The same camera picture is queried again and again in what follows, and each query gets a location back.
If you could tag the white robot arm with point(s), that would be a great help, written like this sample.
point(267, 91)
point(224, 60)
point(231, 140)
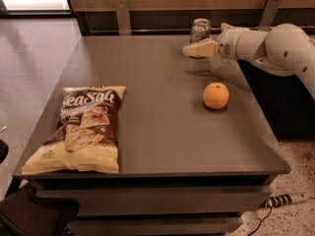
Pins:
point(284, 50)

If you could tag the left metal wall bracket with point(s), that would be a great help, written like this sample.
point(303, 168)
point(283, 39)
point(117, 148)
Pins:
point(123, 17)

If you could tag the orange fruit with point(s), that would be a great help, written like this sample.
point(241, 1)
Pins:
point(216, 95)

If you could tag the brown sea salt chip bag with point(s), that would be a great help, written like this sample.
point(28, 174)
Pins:
point(86, 140)

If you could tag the grey drawer cabinet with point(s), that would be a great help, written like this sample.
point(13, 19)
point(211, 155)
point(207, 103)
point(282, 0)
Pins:
point(154, 206)

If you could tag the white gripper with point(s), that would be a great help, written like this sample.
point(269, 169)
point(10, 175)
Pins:
point(226, 45)

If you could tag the white power strip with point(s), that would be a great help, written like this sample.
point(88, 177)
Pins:
point(285, 200)

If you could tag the dark brown chair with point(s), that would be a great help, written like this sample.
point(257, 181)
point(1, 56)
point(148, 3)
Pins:
point(24, 214)

